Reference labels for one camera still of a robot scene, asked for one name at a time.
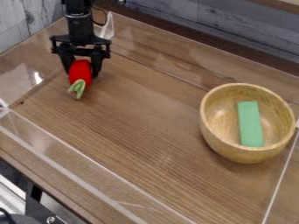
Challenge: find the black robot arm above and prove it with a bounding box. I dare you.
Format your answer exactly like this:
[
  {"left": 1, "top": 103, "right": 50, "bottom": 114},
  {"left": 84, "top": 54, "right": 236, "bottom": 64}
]
[{"left": 49, "top": 0, "right": 112, "bottom": 78}]

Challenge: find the green rectangular block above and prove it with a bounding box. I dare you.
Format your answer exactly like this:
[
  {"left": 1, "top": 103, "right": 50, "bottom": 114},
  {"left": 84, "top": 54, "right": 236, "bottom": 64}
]
[{"left": 237, "top": 101, "right": 264, "bottom": 147}]

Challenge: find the wooden bowl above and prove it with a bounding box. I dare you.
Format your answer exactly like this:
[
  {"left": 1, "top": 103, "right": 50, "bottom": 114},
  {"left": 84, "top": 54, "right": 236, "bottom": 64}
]
[{"left": 198, "top": 83, "right": 295, "bottom": 164}]

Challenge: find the clear acrylic tray wall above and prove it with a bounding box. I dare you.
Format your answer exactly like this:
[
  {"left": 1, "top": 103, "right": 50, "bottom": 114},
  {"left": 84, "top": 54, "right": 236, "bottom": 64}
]
[{"left": 0, "top": 16, "right": 299, "bottom": 224}]

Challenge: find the black cable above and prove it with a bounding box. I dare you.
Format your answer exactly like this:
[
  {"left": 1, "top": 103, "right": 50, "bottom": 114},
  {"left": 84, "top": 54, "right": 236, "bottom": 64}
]
[{"left": 0, "top": 206, "right": 14, "bottom": 224}]

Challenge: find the black gripper body bar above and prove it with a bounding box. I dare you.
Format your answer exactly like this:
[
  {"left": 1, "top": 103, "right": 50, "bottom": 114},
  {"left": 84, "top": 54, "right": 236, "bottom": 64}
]
[{"left": 50, "top": 35, "right": 112, "bottom": 60}]

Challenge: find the clear acrylic corner bracket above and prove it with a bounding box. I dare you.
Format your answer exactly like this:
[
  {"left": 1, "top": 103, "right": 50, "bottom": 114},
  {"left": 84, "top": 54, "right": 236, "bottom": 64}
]
[{"left": 93, "top": 11, "right": 114, "bottom": 40}]

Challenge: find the red plush strawberry toy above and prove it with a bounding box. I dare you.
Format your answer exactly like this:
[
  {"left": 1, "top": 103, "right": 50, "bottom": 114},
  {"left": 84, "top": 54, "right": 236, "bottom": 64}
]
[{"left": 68, "top": 59, "right": 92, "bottom": 100}]

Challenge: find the black metal table frame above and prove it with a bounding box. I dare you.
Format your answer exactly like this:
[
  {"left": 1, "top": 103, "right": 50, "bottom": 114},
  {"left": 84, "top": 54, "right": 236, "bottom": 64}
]
[{"left": 24, "top": 184, "right": 66, "bottom": 224}]

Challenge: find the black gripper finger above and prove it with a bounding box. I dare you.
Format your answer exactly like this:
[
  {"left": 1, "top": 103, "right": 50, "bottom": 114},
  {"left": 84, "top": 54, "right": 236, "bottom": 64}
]
[
  {"left": 58, "top": 52, "right": 76, "bottom": 73},
  {"left": 90, "top": 52, "right": 104, "bottom": 79}
]

